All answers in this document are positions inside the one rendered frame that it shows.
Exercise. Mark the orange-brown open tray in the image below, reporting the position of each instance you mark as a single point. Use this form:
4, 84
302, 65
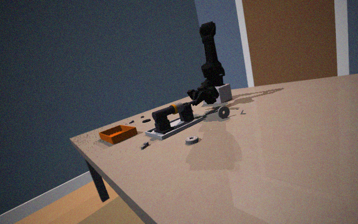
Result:
118, 133

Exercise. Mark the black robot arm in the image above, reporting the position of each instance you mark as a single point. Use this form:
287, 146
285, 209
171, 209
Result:
212, 68

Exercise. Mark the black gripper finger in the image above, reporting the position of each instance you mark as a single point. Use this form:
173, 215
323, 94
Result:
201, 97
195, 95

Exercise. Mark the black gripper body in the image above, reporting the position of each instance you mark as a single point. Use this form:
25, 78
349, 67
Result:
207, 87

